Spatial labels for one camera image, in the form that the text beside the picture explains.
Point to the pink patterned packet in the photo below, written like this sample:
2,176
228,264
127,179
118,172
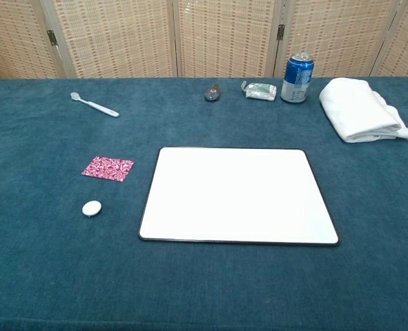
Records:
108,168

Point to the white oval eraser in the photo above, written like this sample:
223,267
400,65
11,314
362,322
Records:
92,208

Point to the white rectangular board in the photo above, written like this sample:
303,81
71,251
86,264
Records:
238,196

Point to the small dark oval gadget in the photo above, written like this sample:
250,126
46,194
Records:
212,93

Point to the green silver foil packet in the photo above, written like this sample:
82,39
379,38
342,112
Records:
260,92

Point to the white plastic spoon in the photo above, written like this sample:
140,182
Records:
96,105

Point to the blue soda can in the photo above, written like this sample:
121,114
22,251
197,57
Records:
296,81

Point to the bamboo folding screen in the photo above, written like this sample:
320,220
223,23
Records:
117,38

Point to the folded white towel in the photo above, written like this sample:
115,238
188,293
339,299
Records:
357,108

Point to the blue table cloth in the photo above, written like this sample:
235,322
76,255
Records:
51,258

